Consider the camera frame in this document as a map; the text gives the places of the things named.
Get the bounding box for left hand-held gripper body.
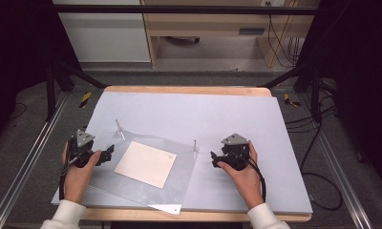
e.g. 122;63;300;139
68;128;99;169

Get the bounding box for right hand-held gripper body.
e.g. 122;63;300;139
221;133;252;171

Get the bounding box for thin metal pin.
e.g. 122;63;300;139
115;118;126;141

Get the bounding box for clear acrylic plate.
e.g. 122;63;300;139
88;128;201;216

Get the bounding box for person's left hand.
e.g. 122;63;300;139
62;142;101;204

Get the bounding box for person's right hand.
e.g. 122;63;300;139
217;141;265;210

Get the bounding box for beige square sheet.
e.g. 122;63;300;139
113;140;178;190

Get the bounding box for yellow black tape marker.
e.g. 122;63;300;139
78;91;93;109
283;93;302;108

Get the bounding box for grey table mat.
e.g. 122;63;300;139
51;91;313;215

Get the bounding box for black metal stand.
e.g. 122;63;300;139
262;60;325;124
45;61;108;122

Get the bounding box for white sheet with hole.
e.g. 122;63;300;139
147;203;182;216

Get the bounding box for white cabinet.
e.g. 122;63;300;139
52;0;152;64

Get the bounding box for dark curtain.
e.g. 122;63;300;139
0;0;82;146
298;0;382;195

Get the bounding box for light wooden desk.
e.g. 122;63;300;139
140;0;321;69

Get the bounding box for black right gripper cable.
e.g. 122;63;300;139
240;152;267;203

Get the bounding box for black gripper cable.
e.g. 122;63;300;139
58;156;77;201
240;152;267;203

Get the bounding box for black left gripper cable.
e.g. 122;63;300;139
58;156;77;201

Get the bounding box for aluminium floor rail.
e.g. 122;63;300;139
297;94;373;229
0;92;70;229

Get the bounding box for thin black floor cable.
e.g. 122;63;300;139
8;101;29;122

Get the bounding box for black floor cables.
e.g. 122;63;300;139
284;94;345;212

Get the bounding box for black cables at desk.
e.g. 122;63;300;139
266;1;303;69

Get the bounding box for black horizontal frame bar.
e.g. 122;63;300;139
52;4;319;15

